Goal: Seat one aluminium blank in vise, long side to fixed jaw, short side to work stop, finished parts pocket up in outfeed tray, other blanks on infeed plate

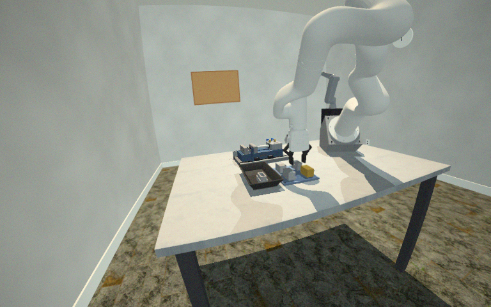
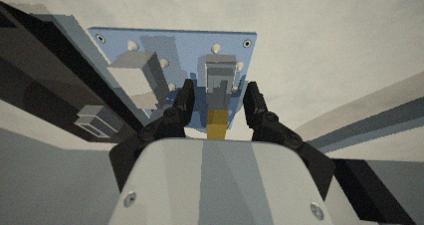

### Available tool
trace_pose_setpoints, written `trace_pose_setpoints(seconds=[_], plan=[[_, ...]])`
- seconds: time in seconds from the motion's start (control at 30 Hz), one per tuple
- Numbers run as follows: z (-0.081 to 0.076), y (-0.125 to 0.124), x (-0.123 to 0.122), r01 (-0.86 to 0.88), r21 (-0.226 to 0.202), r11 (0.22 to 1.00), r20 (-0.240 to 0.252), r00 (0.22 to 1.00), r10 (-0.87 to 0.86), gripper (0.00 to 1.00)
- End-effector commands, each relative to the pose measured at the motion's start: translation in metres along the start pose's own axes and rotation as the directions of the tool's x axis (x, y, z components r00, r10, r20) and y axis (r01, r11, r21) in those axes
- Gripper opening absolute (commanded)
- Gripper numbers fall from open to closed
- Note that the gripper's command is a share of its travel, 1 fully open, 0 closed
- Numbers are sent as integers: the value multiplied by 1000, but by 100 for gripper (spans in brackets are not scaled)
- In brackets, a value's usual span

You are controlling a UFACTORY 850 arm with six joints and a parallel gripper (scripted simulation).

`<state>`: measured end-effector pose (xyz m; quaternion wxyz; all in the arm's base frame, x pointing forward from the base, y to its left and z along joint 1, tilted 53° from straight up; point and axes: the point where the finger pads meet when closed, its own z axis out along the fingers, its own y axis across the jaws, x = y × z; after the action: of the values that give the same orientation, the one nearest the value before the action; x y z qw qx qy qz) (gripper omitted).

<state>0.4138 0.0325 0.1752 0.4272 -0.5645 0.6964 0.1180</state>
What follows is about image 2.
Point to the yellow rectangular block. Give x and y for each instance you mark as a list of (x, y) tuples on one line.
[(216, 124)]

